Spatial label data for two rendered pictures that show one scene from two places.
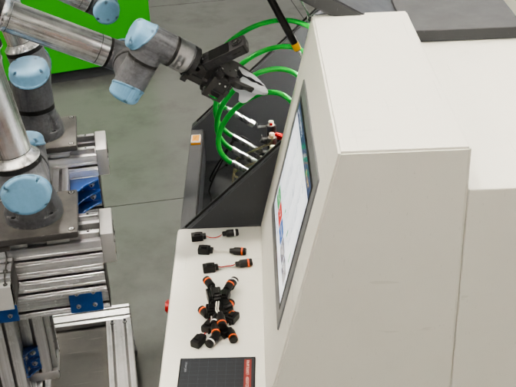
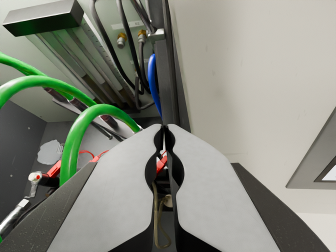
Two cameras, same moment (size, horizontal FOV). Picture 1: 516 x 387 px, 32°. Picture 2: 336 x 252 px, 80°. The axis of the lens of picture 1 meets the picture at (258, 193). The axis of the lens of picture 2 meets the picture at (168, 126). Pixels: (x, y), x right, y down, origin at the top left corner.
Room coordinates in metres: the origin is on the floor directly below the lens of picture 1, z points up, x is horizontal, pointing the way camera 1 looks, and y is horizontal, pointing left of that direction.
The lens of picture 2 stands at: (2.00, 0.02, 1.47)
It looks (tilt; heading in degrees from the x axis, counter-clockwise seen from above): 62 degrees down; 297
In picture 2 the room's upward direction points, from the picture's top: 27 degrees counter-clockwise
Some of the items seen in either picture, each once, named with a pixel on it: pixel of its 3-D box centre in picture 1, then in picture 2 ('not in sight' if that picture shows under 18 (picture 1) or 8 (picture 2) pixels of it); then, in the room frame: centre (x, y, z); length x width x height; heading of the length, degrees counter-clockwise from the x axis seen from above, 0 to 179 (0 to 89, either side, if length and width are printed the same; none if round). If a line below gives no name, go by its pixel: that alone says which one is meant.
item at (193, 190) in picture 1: (195, 197); not in sight; (2.38, 0.19, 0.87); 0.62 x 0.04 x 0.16; 179
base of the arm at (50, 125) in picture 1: (37, 118); not in sight; (2.53, 0.66, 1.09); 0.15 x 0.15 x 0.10
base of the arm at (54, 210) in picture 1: (31, 197); not in sight; (2.04, 0.59, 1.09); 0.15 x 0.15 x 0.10
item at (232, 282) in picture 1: (215, 307); not in sight; (1.64, 0.11, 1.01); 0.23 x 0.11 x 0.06; 179
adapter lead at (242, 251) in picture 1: (222, 249); not in sight; (1.90, 0.10, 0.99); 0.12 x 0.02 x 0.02; 81
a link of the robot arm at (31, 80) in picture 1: (31, 82); not in sight; (2.53, 0.66, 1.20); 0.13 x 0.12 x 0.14; 10
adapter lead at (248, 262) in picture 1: (227, 265); not in sight; (1.83, 0.08, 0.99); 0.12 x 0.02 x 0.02; 99
